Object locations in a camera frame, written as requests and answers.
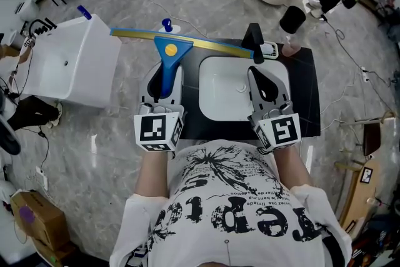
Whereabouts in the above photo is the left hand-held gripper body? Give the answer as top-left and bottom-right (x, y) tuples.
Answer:
(133, 96), (186, 153)

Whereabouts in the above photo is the pink cup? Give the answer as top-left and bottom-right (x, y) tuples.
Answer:
(282, 41), (301, 57)

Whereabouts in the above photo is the person's right forearm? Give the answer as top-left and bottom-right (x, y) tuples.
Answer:
(272, 144), (314, 189)

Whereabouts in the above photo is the white cable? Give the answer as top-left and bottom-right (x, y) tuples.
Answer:
(120, 0), (209, 41)

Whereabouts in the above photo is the white small bin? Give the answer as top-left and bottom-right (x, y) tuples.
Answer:
(14, 0), (40, 22)

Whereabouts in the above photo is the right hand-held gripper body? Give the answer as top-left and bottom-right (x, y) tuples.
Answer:
(247, 99), (303, 153)

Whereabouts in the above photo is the person's left forearm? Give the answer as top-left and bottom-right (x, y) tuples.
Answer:
(134, 149), (176, 198)

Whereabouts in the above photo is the black curved faucet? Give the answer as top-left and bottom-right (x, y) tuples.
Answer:
(28, 18), (58, 39)

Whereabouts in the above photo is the black round bin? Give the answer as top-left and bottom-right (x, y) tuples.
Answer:
(279, 5), (307, 35)

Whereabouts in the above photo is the wooden chair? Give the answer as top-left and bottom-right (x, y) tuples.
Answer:
(334, 115), (400, 231)

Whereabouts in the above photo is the white soap basket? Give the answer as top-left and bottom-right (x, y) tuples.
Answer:
(260, 41), (279, 60)

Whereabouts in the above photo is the white bottle with blue knob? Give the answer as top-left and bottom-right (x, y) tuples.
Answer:
(157, 18), (181, 34)

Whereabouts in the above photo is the white printed t-shirt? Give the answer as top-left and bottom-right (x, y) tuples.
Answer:
(109, 138), (353, 267)

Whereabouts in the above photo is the cardboard box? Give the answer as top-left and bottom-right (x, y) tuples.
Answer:
(10, 190), (69, 253)

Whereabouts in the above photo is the black square faucet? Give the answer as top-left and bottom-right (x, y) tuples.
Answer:
(242, 23), (266, 65)

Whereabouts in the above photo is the blue and gold squeegee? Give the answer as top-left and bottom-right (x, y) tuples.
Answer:
(109, 27), (255, 98)

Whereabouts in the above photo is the white freestanding washbasin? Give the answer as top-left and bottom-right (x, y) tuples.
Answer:
(17, 13), (123, 109)

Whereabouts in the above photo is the black vanity counter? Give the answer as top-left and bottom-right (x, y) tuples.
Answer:
(180, 38), (322, 141)

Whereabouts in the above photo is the white inset sink basin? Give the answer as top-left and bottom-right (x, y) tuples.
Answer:
(198, 55), (291, 123)

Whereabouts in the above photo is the blue tool handle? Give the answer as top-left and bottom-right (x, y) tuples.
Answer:
(76, 4), (92, 20)

